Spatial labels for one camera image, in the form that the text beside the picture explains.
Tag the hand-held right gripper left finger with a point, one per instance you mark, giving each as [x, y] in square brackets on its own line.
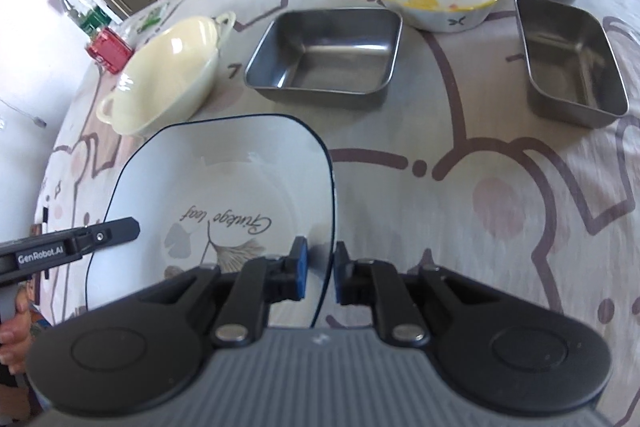
[300, 269]

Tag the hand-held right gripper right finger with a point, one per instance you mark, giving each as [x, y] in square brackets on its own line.
[341, 272]

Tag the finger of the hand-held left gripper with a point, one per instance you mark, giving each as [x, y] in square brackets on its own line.
[115, 229]

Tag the white square leaf-print plate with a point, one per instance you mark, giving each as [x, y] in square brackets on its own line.
[225, 177]

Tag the square steel tray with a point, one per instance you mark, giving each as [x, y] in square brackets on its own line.
[325, 52]

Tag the rectangular deep steel tray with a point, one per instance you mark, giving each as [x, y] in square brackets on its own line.
[565, 57]

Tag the person's left hand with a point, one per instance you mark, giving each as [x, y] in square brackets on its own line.
[12, 339]

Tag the bear-print tablecloth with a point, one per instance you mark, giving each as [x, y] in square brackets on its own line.
[500, 207]

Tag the red drink can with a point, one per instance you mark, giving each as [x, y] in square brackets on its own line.
[107, 49]

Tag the green snack packet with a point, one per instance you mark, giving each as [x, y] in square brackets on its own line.
[152, 19]

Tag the clear water bottle green label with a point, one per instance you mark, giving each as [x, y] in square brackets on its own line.
[85, 12]

